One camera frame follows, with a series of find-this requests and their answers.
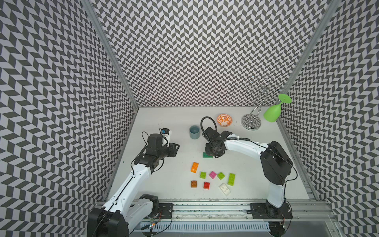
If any dark green long lego brick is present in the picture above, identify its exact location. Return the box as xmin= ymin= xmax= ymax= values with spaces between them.
xmin=202 ymin=152 xmax=213 ymax=159

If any lime square lego brick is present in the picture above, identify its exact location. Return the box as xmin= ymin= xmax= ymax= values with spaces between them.
xmin=200 ymin=171 xmax=206 ymax=179
xmin=217 ymin=172 xmax=225 ymax=180

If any lime long lego brick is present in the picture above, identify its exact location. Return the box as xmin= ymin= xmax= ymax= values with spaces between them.
xmin=227 ymin=173 xmax=235 ymax=186

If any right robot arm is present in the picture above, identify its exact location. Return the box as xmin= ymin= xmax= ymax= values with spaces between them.
xmin=202 ymin=127 xmax=293 ymax=208

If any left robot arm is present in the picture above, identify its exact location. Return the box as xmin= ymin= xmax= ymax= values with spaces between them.
xmin=86 ymin=128 xmax=180 ymax=237

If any orange long lego brick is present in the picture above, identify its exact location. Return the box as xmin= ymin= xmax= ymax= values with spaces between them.
xmin=190 ymin=162 xmax=199 ymax=173

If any pink square lego brick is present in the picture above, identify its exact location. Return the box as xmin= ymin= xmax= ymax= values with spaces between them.
xmin=209 ymin=171 xmax=217 ymax=179

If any brown square lego brick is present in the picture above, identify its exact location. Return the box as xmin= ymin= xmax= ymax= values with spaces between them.
xmin=190 ymin=180 xmax=197 ymax=188

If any red square lego brick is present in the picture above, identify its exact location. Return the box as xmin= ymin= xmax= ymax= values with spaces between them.
xmin=203 ymin=182 xmax=210 ymax=190

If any white long lego brick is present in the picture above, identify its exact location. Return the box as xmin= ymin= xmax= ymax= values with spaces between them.
xmin=219 ymin=183 xmax=231 ymax=197

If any teal ceramic cup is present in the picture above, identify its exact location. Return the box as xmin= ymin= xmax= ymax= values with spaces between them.
xmin=189 ymin=125 xmax=200 ymax=139

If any orange patterned small bowl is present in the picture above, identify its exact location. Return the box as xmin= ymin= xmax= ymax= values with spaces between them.
xmin=217 ymin=114 xmax=233 ymax=127

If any green plastic wine glass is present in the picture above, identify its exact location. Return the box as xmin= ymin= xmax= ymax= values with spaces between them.
xmin=264 ymin=94 xmax=293 ymax=122

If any chrome glass holder stand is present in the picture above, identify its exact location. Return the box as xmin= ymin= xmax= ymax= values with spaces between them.
xmin=241 ymin=76 xmax=273 ymax=131

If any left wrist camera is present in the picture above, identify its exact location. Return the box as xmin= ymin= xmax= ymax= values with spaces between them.
xmin=160 ymin=128 xmax=171 ymax=147

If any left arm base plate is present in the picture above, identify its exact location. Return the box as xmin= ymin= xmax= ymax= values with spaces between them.
xmin=133 ymin=201 xmax=174 ymax=220

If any aluminium front rail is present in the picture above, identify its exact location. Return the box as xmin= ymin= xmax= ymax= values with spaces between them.
xmin=159 ymin=198 xmax=338 ymax=223

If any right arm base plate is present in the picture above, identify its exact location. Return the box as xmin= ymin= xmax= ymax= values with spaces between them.
xmin=247 ymin=202 xmax=293 ymax=220

